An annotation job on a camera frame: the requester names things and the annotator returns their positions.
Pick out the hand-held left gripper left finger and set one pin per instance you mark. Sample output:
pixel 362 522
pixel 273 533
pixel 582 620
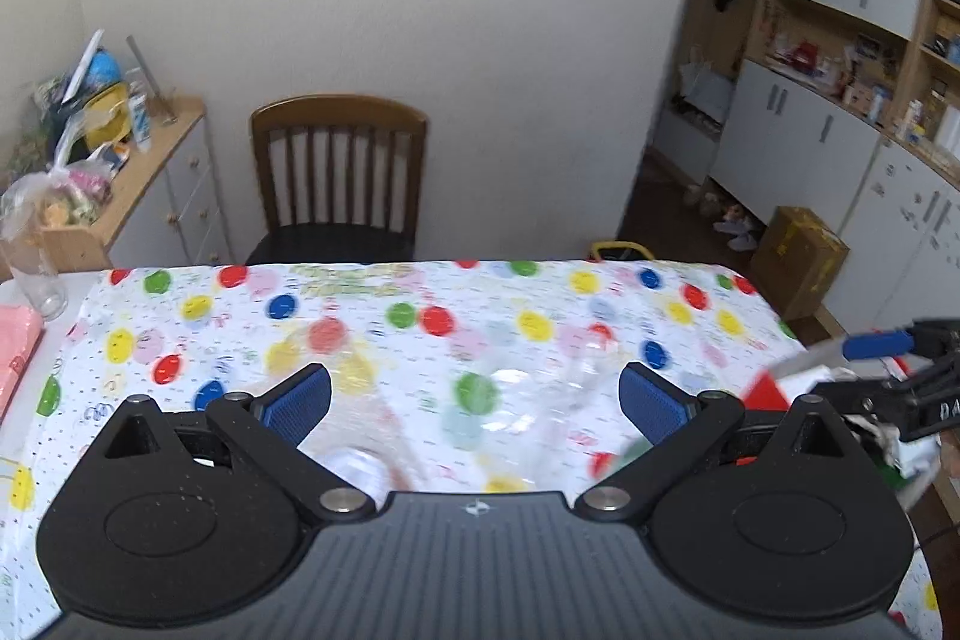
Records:
pixel 298 404

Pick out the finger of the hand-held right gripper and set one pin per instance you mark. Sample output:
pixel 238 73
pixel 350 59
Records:
pixel 862 396
pixel 877 345

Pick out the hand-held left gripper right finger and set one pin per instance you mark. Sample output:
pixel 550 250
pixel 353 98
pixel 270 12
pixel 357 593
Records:
pixel 654 404

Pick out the white green printed cloth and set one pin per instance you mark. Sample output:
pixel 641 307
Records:
pixel 904 452

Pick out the red cardboard box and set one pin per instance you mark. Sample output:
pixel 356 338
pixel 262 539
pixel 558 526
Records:
pixel 761 394

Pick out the clear plastic cup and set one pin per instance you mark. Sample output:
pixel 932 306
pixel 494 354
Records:
pixel 559 385

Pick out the brown cardboard box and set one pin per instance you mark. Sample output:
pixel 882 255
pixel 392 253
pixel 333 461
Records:
pixel 799 261

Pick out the yellow black floor object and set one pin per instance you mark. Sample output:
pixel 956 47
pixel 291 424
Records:
pixel 619 250

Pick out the white floor litter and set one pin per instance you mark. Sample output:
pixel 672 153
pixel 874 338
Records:
pixel 731 224

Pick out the polka dot tablecloth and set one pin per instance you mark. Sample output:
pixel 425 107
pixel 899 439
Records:
pixel 480 302

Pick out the white lower cabinet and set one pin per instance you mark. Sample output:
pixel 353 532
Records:
pixel 810 149

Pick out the wooden chair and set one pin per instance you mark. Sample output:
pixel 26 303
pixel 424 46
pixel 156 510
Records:
pixel 337 175

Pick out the white drawer cabinet wooden top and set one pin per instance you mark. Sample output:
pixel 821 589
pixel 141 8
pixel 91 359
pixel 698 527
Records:
pixel 161 190

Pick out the clutter on cabinet shelf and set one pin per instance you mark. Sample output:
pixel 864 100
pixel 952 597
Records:
pixel 855 66

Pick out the pink folded cloth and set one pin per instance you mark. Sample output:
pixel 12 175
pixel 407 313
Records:
pixel 15 351

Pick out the clear drinking glass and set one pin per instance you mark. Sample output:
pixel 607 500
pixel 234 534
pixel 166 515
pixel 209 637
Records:
pixel 34 265

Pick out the white paper bags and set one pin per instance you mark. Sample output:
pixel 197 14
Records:
pixel 701 85

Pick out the clear plastic bag of snacks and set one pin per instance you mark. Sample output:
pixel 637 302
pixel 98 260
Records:
pixel 67 190

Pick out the pile of clutter on cabinet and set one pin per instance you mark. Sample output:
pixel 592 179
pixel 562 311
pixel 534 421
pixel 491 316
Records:
pixel 97 100

